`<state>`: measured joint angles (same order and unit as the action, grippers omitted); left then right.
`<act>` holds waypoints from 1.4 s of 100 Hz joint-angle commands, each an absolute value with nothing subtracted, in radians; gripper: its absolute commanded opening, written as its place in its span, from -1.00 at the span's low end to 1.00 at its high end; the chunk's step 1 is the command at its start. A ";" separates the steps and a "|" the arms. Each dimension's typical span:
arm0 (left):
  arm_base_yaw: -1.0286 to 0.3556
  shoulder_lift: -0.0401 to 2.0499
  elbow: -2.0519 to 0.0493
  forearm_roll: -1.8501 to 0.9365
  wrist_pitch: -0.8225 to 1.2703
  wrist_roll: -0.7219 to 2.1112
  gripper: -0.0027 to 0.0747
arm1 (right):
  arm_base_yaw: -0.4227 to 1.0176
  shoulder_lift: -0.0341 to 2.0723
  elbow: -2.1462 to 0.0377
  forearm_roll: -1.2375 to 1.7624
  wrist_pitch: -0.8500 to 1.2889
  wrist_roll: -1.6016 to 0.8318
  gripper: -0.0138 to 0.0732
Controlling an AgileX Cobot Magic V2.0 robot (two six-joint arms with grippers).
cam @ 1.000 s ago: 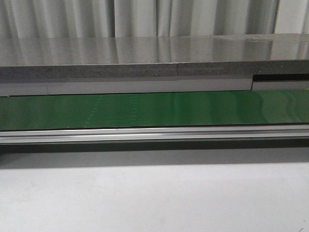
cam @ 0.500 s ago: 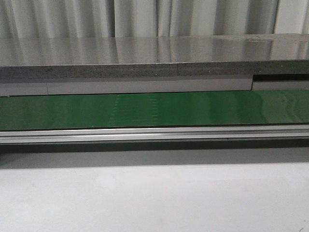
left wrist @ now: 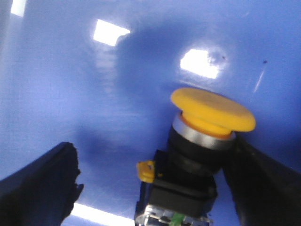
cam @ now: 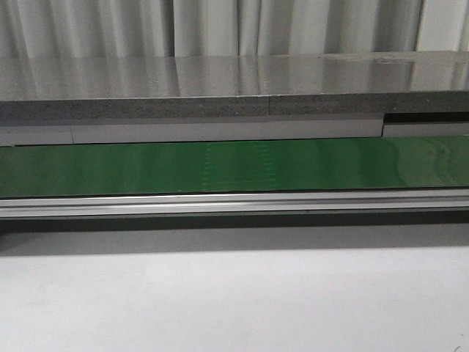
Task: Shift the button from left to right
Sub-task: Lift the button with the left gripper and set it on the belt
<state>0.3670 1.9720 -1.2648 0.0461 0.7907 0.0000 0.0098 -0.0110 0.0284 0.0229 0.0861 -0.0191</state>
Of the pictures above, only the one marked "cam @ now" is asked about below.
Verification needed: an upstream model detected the green conveyor belt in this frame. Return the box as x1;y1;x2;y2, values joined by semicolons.
1;136;468;198

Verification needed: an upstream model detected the grey conveyor rear side guard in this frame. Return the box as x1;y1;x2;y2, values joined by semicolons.
1;112;468;146

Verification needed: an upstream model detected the white pleated curtain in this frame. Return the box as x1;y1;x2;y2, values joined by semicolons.
1;1;468;59

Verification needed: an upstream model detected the aluminium conveyor front rail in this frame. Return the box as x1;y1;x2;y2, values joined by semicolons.
1;188;468;219

